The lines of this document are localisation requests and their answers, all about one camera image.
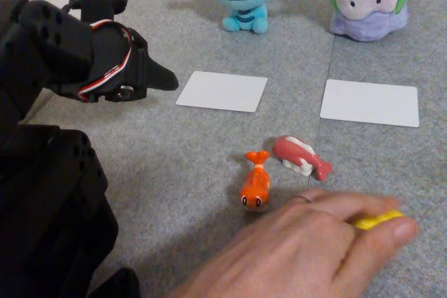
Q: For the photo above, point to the pink tuna sushi figure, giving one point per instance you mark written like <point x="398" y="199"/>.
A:
<point x="293" y="151"/>

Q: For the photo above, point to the white rectangular card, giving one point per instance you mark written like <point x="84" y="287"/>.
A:
<point x="221" y="91"/>
<point x="370" y="102"/>

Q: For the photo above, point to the orange shrimp sushi figure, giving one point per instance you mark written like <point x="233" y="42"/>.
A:
<point x="256" y="183"/>

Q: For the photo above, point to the purple Goomy plush toy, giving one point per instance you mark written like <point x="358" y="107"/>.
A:
<point x="370" y="8"/>

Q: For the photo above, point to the person's hand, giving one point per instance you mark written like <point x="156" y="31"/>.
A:
<point x="286" y="252"/>

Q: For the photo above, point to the yellow egg sushi figure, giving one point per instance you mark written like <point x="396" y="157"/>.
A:
<point x="377" y="221"/>

